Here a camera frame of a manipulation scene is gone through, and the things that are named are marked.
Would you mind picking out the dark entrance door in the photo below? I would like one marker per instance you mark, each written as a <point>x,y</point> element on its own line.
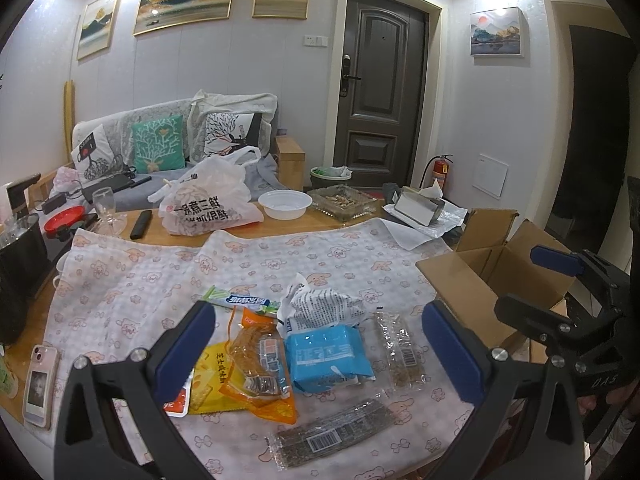
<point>381,91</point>

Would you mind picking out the white wall panel box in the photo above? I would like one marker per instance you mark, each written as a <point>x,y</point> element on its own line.
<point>490,175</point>

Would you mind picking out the black remote control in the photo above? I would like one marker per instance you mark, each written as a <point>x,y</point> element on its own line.
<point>141,225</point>

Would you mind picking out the wine glass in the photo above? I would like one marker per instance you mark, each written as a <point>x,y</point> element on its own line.
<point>110,222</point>

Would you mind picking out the red fire extinguisher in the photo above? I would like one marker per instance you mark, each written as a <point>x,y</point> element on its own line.
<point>437,170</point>

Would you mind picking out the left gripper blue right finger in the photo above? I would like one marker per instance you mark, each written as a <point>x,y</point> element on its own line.
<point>460,352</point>

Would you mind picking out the yellow snack packet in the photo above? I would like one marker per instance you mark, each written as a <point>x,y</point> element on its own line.
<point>210,373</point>

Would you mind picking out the small blue mountain canvas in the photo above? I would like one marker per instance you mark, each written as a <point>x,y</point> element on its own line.
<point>497,32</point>

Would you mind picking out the green trash bin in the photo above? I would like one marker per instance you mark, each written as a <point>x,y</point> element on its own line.
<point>323,177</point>

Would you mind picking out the left mountain painting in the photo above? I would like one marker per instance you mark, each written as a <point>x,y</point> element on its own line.
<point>96,27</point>

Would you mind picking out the brown cardboard box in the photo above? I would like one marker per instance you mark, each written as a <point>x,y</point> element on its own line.
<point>490,260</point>

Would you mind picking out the long dark seaweed bar pack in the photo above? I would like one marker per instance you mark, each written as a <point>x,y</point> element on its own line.
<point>330,434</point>

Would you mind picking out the white black tree cushion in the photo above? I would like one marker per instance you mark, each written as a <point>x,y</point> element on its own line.
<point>226,133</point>

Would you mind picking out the light switch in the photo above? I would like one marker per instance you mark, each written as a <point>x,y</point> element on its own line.
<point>316,41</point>

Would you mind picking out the white printed snack bag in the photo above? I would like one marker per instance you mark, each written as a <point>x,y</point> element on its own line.
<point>303,308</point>

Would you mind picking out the glass ashtray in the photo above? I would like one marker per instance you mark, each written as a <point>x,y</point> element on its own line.
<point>342,202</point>

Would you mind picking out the teal tree cushion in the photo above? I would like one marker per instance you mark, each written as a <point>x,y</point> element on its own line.
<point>158,145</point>

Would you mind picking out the pink smartphone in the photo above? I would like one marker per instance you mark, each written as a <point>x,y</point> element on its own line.
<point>40,386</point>

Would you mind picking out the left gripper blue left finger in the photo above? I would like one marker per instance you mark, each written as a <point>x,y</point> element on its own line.
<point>178,349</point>

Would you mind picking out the silver tissue box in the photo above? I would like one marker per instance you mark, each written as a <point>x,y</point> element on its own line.
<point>419,208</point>

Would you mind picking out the white plastic bowl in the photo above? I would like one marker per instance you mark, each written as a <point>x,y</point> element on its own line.
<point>284,205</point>

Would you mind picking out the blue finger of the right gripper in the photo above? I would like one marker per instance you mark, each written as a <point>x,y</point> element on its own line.
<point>565,263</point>

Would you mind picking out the green white candy stick pack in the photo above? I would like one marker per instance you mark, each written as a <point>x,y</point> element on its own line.
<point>233,300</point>

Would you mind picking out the white red-print cushion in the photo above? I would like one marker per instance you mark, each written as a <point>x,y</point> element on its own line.
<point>94,159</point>

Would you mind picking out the red round lid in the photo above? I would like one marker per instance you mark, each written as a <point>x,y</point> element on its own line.
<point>64,219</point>

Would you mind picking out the clear cereal bar pack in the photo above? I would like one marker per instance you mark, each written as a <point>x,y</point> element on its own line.
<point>402,354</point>

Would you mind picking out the blue wet wipes pack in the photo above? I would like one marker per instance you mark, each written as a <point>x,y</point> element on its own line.
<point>322,359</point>

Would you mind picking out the white printed plastic bag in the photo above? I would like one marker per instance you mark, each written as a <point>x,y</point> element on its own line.
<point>210,196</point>

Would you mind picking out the orange corn snack bag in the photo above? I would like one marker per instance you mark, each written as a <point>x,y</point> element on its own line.
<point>259,379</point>

